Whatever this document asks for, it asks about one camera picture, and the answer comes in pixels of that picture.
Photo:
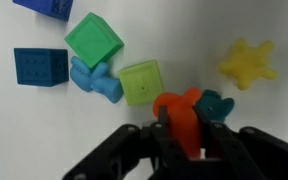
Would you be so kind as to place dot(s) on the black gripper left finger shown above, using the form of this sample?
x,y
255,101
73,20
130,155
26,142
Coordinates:
x,y
124,156

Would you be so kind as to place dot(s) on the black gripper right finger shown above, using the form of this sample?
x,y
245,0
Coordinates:
x,y
250,156

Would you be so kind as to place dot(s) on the orange rubber toy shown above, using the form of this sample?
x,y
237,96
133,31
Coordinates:
x,y
182,123

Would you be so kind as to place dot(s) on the teal rubber toy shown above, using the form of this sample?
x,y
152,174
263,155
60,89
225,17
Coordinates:
x,y
217,108

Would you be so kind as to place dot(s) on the light blue rubber toy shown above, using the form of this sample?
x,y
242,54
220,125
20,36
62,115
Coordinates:
x,y
105,86

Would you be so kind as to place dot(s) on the yellow star rubber toy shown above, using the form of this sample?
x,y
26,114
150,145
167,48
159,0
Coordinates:
x,y
247,65

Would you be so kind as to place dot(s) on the lime green soft block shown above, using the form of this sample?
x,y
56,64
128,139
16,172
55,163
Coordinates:
x,y
142,83

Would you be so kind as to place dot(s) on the teal blue soft block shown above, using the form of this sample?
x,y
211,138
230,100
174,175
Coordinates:
x,y
39,66

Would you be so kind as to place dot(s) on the dark blue soft block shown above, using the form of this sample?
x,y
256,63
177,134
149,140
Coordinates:
x,y
47,7

